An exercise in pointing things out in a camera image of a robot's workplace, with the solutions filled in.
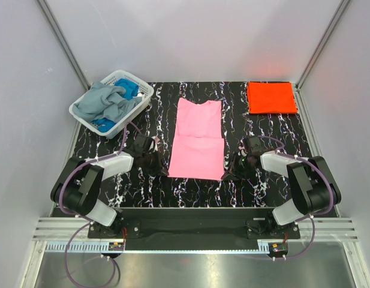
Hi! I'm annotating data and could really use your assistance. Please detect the right aluminium frame post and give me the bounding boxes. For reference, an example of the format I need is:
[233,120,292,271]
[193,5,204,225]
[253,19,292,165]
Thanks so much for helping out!
[295,0,352,90]

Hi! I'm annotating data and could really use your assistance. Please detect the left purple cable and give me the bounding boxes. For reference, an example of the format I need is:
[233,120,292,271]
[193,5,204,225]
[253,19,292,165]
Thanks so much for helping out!
[58,119,143,287]

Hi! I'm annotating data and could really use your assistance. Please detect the white slotted cable duct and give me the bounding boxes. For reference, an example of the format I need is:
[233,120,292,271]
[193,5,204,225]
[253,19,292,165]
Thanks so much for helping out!
[46,241,270,254]

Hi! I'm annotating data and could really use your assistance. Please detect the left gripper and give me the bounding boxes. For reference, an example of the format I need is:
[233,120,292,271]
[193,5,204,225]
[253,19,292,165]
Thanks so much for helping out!
[142,149,169,176]

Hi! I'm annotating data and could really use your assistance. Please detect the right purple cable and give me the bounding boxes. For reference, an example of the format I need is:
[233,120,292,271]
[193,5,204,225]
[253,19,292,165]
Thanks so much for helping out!
[256,135,337,260]

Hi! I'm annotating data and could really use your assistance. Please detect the pink t-shirt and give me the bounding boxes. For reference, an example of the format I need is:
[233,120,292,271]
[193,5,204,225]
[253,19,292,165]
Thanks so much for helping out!
[169,98,225,181]

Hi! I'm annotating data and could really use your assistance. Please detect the blue t-shirt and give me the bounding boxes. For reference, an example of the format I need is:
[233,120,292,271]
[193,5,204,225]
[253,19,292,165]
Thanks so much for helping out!
[91,79,142,133]

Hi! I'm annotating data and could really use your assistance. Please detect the left aluminium frame post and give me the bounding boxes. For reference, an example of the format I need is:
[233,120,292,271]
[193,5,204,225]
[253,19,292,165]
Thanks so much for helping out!
[35,0,89,91]

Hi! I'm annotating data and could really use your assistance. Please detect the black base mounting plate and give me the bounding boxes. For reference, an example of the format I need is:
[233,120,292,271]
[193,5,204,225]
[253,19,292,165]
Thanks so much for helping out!
[88,208,300,248]

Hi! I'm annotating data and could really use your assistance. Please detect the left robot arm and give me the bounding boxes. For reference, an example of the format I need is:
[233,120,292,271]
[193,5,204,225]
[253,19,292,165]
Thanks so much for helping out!
[50,134,169,238]

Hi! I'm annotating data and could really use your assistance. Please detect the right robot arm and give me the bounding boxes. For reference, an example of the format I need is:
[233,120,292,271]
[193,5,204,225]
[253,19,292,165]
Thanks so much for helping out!
[222,136,342,238]

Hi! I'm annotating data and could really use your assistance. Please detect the white plastic basket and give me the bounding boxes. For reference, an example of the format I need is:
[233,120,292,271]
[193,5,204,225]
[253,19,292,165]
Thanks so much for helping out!
[69,70,154,139]

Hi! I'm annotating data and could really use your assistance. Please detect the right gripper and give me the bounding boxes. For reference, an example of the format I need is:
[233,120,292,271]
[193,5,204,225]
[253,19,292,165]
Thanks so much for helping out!
[222,152,255,181]

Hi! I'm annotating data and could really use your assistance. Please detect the aluminium frame post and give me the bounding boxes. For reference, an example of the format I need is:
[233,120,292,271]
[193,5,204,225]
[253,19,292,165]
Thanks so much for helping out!
[295,0,352,90]
[35,0,89,91]

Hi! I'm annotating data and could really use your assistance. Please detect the folded orange t-shirt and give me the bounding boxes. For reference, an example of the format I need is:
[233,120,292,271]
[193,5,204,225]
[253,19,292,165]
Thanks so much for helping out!
[247,82,297,115]

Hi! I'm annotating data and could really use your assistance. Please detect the grey t-shirt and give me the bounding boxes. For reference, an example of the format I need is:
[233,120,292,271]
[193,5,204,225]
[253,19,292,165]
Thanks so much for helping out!
[72,82,144,123]

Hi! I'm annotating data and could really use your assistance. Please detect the purple cable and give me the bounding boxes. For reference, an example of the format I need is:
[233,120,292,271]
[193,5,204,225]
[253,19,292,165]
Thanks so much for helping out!
[58,119,143,287]
[256,135,337,260]

